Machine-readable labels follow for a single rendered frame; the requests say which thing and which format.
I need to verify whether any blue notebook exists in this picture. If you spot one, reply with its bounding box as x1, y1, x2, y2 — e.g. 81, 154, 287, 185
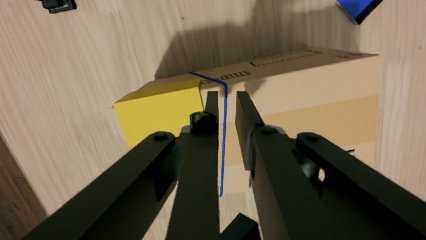
333, 0, 383, 26

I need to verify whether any brown cardboard box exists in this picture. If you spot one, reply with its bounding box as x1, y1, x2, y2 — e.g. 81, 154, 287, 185
136, 47, 380, 195

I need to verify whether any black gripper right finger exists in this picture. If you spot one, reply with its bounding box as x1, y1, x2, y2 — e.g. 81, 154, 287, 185
235, 91, 426, 240

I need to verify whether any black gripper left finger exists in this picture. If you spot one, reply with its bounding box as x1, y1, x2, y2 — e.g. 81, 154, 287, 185
21, 91, 221, 240

